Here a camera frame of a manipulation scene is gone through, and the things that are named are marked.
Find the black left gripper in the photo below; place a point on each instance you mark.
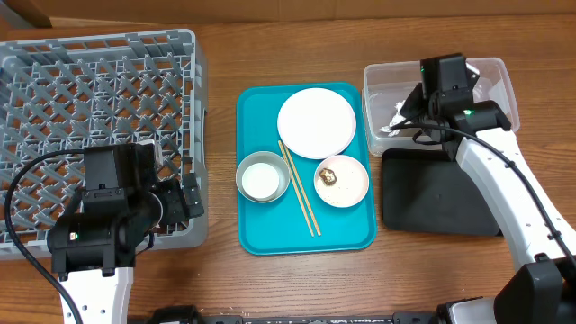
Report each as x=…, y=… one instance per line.
x=171, y=190

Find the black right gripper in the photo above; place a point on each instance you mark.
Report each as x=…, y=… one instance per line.
x=412, y=104

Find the white tissue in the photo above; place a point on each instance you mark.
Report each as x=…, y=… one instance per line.
x=397, y=118

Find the pink bowl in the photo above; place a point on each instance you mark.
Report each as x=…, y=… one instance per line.
x=352, y=182

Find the brown food scrap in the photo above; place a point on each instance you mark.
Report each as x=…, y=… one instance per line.
x=328, y=176

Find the white paper cup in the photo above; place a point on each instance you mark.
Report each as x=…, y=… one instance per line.
x=260, y=181

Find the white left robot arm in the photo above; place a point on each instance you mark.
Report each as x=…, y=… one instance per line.
x=94, y=251

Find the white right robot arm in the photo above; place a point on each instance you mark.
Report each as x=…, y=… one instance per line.
x=479, y=138

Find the clear plastic waste bin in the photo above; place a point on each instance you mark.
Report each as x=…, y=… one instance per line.
x=387, y=86

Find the black waste tray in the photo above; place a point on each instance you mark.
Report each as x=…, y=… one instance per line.
x=425, y=191

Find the grey bowl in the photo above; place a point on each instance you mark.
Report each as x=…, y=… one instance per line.
x=272, y=159

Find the teal serving tray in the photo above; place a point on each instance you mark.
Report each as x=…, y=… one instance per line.
x=279, y=227

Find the wooden chopstick left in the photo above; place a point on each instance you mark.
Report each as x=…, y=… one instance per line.
x=295, y=187

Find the wooden chopstick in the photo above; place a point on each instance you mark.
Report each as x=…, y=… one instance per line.
x=313, y=221
x=295, y=187

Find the large white plate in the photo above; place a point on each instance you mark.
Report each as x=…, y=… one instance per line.
x=316, y=123

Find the wooden chopstick right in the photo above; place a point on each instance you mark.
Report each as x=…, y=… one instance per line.
x=313, y=221

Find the grey dish rack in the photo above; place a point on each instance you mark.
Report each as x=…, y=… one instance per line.
x=62, y=95

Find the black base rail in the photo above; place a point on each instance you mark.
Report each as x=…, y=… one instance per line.
x=190, y=314

